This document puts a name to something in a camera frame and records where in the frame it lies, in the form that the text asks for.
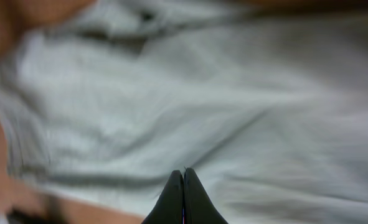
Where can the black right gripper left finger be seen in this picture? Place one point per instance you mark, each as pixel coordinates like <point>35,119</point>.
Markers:
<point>169,207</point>

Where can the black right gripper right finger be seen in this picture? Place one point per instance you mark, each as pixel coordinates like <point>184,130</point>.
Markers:
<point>198,208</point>

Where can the khaki shorts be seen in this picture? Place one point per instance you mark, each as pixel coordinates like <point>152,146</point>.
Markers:
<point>269,108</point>

